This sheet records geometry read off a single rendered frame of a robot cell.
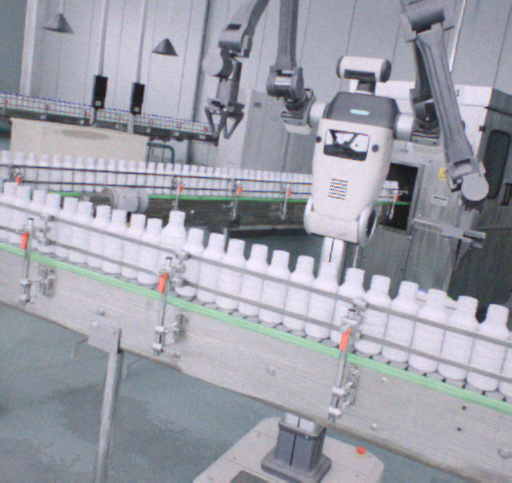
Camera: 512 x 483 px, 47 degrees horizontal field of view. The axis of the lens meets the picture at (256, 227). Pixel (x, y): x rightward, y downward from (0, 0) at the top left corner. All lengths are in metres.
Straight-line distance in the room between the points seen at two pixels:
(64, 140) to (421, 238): 3.18
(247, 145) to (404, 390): 6.32
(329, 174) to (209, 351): 0.75
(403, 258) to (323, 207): 3.25
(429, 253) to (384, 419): 3.75
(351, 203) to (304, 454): 0.89
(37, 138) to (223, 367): 4.18
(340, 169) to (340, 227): 0.19
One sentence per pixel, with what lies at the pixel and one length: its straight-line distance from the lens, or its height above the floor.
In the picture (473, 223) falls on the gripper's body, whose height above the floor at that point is 1.30.
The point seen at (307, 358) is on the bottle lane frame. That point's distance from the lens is 1.32.
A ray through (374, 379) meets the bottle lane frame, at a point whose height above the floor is 0.96.
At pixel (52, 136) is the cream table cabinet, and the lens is 5.38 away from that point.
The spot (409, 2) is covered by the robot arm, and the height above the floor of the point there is 1.77.
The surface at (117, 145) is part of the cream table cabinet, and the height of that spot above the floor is 1.07.
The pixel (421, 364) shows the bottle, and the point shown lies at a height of 1.02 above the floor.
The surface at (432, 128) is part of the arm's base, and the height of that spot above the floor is 1.51.
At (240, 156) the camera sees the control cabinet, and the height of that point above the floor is 1.05.
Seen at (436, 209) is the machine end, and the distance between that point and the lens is 4.96.
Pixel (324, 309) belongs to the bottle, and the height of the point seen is 1.07.
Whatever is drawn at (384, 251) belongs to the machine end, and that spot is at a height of 0.55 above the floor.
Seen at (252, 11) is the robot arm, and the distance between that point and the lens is 1.64.
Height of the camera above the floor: 1.44
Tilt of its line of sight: 10 degrees down
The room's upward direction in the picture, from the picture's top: 9 degrees clockwise
